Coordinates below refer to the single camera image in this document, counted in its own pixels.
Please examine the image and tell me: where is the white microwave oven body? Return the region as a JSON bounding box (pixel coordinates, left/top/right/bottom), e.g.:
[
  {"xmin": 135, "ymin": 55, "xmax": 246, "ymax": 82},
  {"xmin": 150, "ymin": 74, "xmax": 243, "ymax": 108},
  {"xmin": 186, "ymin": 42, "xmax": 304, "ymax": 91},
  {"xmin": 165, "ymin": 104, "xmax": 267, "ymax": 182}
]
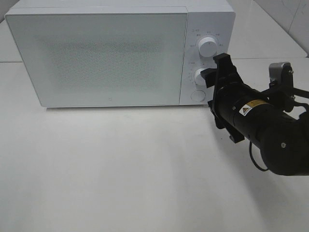
[{"xmin": 5, "ymin": 0, "xmax": 236, "ymax": 107}]

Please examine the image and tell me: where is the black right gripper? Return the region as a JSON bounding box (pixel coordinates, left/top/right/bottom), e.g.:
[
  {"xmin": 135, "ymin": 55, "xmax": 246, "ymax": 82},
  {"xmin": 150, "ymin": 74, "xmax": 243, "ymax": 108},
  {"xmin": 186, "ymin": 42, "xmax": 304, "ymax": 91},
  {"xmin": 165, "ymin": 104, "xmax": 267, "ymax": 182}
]
[{"xmin": 200, "ymin": 53, "xmax": 258, "ymax": 131}]

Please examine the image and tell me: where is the white timer knob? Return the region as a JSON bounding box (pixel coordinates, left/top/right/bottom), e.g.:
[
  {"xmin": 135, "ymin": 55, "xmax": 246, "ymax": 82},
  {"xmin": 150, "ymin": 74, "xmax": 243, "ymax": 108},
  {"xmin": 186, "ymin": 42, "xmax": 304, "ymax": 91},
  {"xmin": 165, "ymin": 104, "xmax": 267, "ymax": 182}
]
[{"xmin": 194, "ymin": 68, "xmax": 206, "ymax": 86}]

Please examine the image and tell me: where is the round white door button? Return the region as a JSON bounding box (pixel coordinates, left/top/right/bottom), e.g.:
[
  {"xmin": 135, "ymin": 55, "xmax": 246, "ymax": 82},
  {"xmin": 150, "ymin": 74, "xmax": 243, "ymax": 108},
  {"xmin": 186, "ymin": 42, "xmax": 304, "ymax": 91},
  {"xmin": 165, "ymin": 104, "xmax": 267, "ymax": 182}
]
[{"xmin": 191, "ymin": 90, "xmax": 206, "ymax": 102}]

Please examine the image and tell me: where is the white microwave door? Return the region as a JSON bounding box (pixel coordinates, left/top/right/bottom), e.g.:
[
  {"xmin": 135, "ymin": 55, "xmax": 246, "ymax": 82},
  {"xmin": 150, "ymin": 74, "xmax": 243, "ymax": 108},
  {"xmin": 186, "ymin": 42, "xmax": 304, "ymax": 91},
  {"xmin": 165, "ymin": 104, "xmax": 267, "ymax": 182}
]
[{"xmin": 7, "ymin": 14, "xmax": 187, "ymax": 107}]

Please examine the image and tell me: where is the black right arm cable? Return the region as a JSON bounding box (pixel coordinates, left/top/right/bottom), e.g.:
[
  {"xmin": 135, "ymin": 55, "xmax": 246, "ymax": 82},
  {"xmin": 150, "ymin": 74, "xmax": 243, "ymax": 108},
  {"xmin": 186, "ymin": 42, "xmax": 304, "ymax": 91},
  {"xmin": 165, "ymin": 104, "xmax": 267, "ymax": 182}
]
[{"xmin": 248, "ymin": 142, "xmax": 268, "ymax": 172}]

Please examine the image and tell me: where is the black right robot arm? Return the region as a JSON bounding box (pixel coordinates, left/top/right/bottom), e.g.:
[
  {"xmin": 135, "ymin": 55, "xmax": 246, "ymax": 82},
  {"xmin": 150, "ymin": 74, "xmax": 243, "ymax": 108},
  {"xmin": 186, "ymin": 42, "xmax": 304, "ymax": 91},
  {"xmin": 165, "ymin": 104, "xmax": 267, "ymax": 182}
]
[{"xmin": 201, "ymin": 53, "xmax": 309, "ymax": 176}]

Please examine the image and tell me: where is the upper white power knob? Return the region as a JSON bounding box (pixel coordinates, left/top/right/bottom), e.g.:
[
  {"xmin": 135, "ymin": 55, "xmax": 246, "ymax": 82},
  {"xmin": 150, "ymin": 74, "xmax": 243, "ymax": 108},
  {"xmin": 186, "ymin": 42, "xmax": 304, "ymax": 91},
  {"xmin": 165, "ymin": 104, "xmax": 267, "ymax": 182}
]
[{"xmin": 197, "ymin": 36, "xmax": 218, "ymax": 58}]

